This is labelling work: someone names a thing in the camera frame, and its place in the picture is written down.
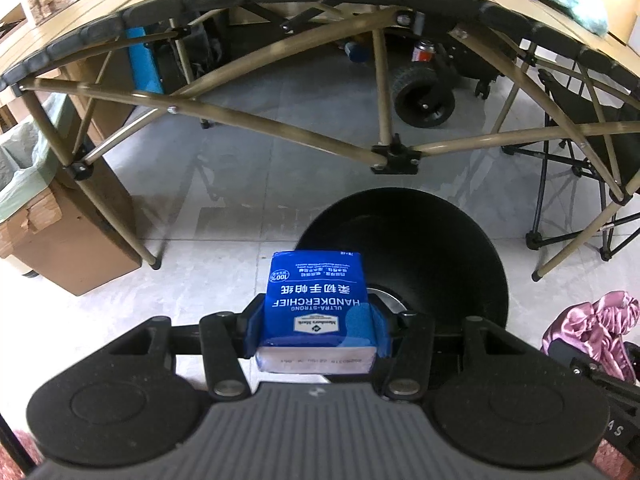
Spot black round base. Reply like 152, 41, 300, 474
295, 187, 511, 391

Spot large cardboard box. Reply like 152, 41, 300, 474
0, 95, 143, 296

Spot black folding chair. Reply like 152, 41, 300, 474
502, 35, 640, 261

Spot blue tissue packet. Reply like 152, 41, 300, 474
255, 250, 377, 375

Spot pale green plastic bag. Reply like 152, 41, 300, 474
0, 95, 76, 221

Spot pink satin scrunchie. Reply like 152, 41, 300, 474
541, 291, 640, 386

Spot blue foam board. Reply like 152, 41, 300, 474
126, 27, 165, 96

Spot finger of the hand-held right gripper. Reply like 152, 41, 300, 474
547, 339, 640, 411

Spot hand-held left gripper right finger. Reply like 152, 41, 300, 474
368, 297, 528, 402

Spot pink fuzzy clothing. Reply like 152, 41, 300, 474
0, 427, 640, 480

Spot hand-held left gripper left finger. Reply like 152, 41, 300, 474
107, 294, 268, 402

